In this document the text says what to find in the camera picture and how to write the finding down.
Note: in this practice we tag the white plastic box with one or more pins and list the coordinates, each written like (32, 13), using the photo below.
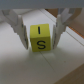
(23, 68)

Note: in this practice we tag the yellow block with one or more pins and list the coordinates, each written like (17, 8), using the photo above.
(40, 37)

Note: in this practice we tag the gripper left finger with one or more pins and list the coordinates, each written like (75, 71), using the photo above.
(20, 31)

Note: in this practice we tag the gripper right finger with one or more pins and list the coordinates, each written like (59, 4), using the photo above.
(60, 28)

